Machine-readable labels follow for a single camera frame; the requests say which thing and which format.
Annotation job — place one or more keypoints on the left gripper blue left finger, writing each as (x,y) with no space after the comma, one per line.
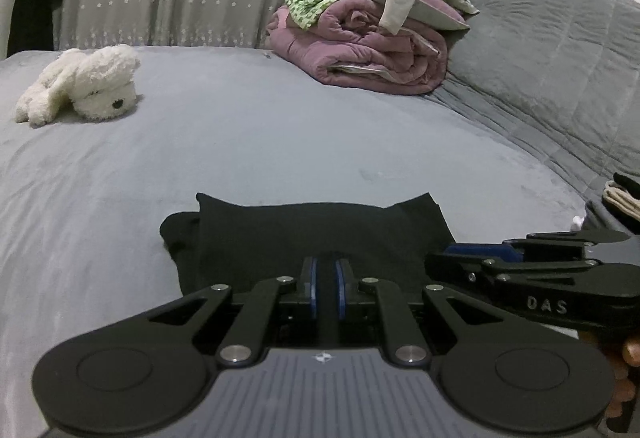
(308,285)

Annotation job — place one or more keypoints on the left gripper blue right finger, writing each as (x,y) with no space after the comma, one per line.
(347,287)

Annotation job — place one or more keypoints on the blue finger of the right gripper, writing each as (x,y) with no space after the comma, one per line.
(504,252)

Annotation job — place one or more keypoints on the black t-shirt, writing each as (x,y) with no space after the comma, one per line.
(242,246)

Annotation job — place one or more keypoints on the person right hand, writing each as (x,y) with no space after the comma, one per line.
(625,389)

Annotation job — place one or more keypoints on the grey cloth at right edge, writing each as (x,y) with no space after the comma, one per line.
(603,216)

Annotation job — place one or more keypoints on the cream folded garment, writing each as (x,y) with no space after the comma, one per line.
(618,197)

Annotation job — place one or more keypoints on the grey quilted headboard cover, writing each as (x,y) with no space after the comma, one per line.
(558,78)

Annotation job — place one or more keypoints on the pink rolled quilt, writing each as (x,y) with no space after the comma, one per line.
(347,47)

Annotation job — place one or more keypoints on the white plush dog toy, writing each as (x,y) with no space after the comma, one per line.
(98,86)

